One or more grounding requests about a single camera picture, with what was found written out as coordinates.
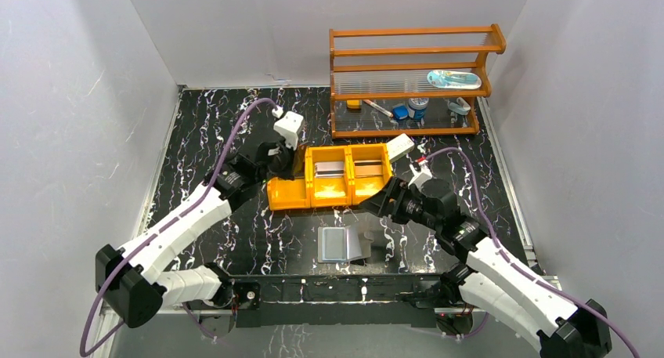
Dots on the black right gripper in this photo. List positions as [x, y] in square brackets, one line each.
[387, 200]

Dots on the brown card in tray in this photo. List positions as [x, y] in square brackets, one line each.
[367, 168]

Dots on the silver card in tray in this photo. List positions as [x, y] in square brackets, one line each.
[329, 169]

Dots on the orange wooden shelf rack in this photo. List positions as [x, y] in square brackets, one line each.
[390, 66]

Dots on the teal blister pack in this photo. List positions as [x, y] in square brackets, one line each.
[446, 79]

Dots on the yellow three-compartment organizer tray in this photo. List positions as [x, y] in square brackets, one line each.
[307, 191]

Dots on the green and white box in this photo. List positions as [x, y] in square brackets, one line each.
[399, 147]

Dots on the white marker pen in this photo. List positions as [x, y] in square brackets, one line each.
[379, 108]

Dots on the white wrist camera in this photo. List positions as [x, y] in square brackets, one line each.
[289, 126]
[421, 173]

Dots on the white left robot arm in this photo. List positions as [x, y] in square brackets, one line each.
[133, 279]

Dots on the white jar blue label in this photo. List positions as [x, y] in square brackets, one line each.
[417, 108]

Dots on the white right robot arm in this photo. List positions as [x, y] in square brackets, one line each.
[490, 277]

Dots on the small blue box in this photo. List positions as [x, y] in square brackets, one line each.
[400, 112]

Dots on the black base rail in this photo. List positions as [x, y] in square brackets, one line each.
[337, 298]

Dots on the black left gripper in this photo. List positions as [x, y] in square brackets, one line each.
[285, 161]

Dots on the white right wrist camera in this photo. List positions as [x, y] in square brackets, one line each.
[421, 173]

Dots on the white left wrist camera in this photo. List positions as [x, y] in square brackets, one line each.
[289, 126]

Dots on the small yellow block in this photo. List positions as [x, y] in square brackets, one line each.
[353, 104]

